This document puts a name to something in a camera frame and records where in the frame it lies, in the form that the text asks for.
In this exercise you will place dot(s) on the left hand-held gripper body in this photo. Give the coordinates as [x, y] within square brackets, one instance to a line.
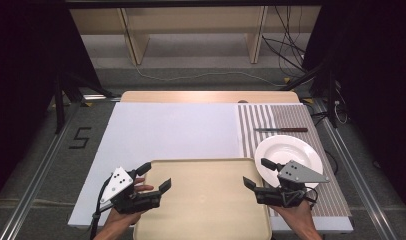
[119, 185]

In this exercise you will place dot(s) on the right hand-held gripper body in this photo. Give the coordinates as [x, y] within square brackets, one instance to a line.
[296, 173]

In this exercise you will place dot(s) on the person's left hand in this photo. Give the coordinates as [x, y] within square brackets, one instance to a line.
[119, 220]

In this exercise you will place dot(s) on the person's right hand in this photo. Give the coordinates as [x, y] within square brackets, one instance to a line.
[297, 216]

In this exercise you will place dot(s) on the white round plate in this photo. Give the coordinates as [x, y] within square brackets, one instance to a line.
[284, 150]

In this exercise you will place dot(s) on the beige plastic tray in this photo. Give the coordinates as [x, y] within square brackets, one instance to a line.
[204, 200]

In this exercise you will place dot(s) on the white table cover sheet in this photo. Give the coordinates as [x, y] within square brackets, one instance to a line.
[171, 130]

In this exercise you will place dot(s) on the striped placemat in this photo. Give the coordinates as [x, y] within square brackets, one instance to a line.
[311, 120]

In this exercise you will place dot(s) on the black tripod stand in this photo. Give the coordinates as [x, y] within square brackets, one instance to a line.
[62, 96]
[329, 93]

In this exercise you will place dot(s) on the light wooden table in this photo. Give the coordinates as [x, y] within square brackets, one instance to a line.
[207, 96]

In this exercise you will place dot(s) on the dark curtain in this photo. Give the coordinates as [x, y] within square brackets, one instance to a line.
[377, 83]
[27, 83]

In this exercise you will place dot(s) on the light wooden shelf unit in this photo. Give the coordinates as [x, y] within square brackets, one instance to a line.
[191, 20]

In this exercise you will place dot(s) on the metal floor rail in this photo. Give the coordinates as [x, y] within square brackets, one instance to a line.
[357, 180]
[34, 186]

